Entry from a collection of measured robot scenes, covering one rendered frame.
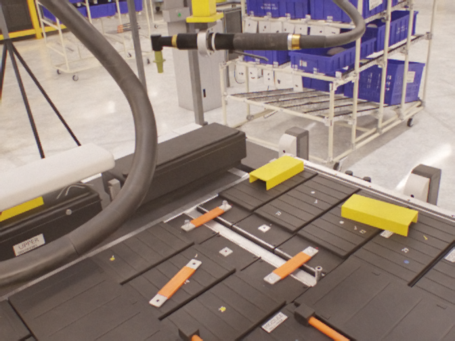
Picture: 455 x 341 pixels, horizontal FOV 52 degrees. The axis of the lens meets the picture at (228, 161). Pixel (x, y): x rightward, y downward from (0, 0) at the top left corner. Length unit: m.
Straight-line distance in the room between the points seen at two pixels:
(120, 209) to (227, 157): 0.88
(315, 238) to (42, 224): 0.63
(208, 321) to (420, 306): 0.39
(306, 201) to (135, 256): 0.46
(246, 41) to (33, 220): 0.70
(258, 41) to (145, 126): 0.71
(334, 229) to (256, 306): 0.31
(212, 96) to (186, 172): 3.70
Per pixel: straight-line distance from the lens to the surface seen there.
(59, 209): 1.16
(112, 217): 0.55
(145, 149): 0.60
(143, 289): 1.00
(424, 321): 0.93
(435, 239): 1.15
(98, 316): 0.96
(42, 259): 0.54
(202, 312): 0.93
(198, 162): 1.34
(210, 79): 4.94
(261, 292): 0.96
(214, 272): 1.02
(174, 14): 3.72
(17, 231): 1.14
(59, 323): 0.98
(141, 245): 1.13
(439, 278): 1.04
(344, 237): 1.11
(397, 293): 0.97
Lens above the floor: 1.64
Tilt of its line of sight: 25 degrees down
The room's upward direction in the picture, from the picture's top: 4 degrees counter-clockwise
